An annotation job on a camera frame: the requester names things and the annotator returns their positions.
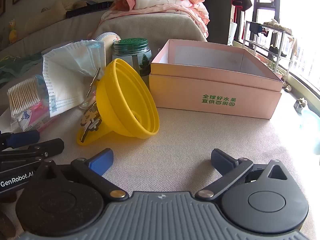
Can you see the pack of cotton swabs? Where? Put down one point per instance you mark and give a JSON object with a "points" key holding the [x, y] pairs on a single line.
{"points": [[22, 97]]}

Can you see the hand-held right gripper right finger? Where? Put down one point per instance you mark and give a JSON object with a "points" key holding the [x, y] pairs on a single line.
{"points": [[221, 160]]}

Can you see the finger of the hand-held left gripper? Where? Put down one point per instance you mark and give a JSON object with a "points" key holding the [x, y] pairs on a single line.
{"points": [[50, 147], [23, 138]]}

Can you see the grey white shoe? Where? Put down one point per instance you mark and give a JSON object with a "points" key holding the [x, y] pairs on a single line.
{"points": [[300, 104]]}

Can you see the black shoes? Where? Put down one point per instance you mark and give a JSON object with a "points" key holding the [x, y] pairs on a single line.
{"points": [[276, 51]]}

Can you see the blue book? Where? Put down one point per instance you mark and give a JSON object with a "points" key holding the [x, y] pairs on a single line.
{"points": [[90, 3]]}

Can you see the pink cardboard box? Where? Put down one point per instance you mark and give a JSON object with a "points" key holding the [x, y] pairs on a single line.
{"points": [[212, 97]]}

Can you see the green cloth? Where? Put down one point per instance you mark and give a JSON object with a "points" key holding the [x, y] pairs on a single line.
{"points": [[17, 66]]}

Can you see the dark cloth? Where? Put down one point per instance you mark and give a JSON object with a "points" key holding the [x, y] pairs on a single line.
{"points": [[256, 27]]}

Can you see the blue face mask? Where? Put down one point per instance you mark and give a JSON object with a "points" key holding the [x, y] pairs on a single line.
{"points": [[65, 75]]}

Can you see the black flat case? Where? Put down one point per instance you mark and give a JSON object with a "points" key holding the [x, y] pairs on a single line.
{"points": [[85, 9]]}

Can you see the pink tissue packet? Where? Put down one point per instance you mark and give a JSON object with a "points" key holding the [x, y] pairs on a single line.
{"points": [[32, 118]]}

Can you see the clear round container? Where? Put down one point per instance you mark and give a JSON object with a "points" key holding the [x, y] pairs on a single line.
{"points": [[108, 38]]}

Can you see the yellow silicone funnel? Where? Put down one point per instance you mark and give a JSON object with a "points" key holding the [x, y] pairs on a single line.
{"points": [[125, 92]]}

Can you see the light blue plastic tub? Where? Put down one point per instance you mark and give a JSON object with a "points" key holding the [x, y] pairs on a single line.
{"points": [[309, 121]]}

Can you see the metal shelf rack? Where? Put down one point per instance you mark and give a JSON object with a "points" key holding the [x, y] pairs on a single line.
{"points": [[275, 29]]}

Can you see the pile of pink clothes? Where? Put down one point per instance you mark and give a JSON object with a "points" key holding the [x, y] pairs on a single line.
{"points": [[162, 2]]}

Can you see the beige slippers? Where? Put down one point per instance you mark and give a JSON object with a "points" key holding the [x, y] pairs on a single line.
{"points": [[287, 88]]}

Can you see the yellow duck toy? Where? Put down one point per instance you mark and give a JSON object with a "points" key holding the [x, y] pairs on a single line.
{"points": [[12, 31]]}

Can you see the beige sofa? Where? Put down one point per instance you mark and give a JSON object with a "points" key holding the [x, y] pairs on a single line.
{"points": [[180, 135]]}

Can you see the dark curtain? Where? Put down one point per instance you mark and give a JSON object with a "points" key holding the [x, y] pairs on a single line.
{"points": [[217, 12]]}

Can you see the beige plush toy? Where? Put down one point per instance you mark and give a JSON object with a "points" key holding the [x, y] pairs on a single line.
{"points": [[67, 5]]}

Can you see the green lid glass jar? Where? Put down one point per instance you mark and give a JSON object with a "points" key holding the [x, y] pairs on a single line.
{"points": [[130, 52]]}

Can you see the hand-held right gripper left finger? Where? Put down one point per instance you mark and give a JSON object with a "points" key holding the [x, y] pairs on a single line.
{"points": [[102, 161]]}

